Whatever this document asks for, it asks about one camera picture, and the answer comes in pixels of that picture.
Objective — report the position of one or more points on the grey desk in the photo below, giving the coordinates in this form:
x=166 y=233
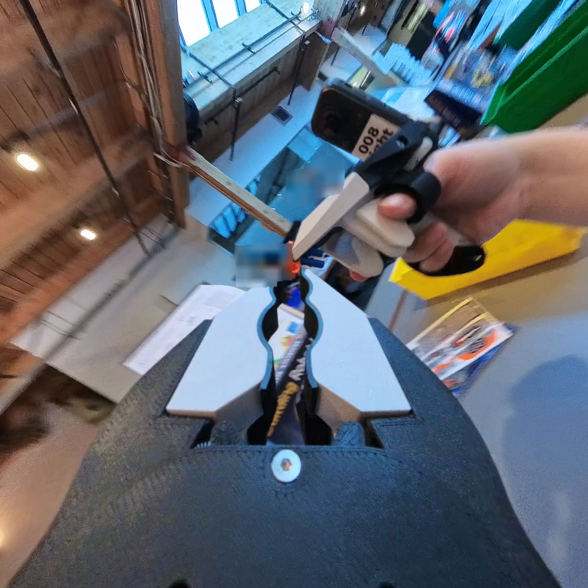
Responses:
x=528 y=436

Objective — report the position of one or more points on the blue toy pin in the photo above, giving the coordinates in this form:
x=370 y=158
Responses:
x=313 y=262

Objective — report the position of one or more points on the orange toy connector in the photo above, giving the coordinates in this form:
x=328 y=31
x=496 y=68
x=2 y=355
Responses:
x=294 y=268

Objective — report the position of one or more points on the yellow plastic bin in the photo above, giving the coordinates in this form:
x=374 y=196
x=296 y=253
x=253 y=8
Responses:
x=514 y=257

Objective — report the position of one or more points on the ceiling spotlight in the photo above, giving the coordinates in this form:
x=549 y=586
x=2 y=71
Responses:
x=26 y=161
x=87 y=234

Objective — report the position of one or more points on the person's right hand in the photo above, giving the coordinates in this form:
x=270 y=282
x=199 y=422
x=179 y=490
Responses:
x=482 y=183

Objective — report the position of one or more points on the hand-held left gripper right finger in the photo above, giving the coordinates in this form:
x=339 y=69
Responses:
x=356 y=367

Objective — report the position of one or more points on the green plastic bin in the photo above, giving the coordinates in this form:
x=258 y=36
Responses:
x=542 y=69

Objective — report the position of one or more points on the blue robot kit box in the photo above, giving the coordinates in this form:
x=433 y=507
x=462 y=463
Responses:
x=287 y=390
x=464 y=69

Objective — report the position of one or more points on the wooden post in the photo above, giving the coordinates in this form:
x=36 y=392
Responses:
x=229 y=188

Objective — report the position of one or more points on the printed instruction sheet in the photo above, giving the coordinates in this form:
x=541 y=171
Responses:
x=183 y=321

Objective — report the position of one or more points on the sticker sheet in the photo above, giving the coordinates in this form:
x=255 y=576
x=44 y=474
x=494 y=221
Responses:
x=454 y=335

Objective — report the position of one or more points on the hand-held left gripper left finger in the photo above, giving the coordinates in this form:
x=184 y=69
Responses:
x=220 y=367

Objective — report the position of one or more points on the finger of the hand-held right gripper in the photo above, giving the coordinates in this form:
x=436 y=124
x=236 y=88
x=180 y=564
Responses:
x=326 y=216

